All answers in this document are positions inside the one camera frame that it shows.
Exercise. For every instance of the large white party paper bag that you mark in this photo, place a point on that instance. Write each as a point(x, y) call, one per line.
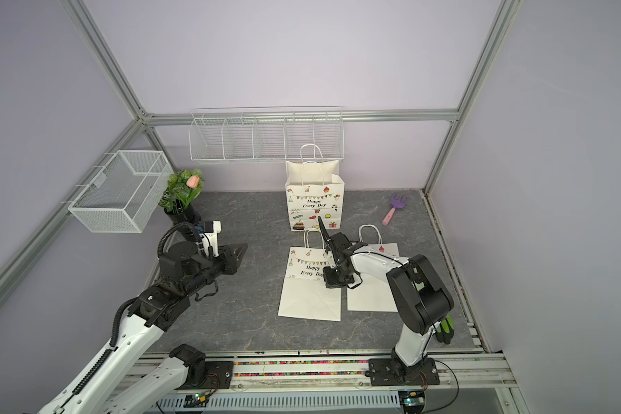
point(374, 294)

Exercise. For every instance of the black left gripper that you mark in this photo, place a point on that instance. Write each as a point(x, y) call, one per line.
point(228, 255)

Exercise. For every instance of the white wire side basket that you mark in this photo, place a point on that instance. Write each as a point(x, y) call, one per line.
point(124, 193)

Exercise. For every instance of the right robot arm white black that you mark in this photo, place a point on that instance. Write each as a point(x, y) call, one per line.
point(422, 300)

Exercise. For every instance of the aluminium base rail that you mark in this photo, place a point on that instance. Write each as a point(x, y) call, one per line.
point(268, 382)

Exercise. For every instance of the pink purple toy rake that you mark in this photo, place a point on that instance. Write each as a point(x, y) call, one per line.
point(397, 202)

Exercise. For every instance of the potted plant with pink flower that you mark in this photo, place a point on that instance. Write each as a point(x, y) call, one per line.
point(183, 188)

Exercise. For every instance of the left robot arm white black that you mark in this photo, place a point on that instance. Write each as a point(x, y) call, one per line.
point(190, 259)

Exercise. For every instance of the white wire wall shelf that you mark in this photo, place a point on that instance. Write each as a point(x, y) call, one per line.
point(267, 133)

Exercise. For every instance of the green black work glove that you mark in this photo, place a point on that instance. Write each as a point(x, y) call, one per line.
point(445, 330)

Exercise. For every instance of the small white party paper bag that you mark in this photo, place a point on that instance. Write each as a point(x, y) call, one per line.
point(304, 294)

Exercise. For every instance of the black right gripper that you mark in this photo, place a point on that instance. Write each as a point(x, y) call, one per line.
point(329, 283)

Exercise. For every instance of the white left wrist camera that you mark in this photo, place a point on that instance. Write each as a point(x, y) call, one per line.
point(209, 231)

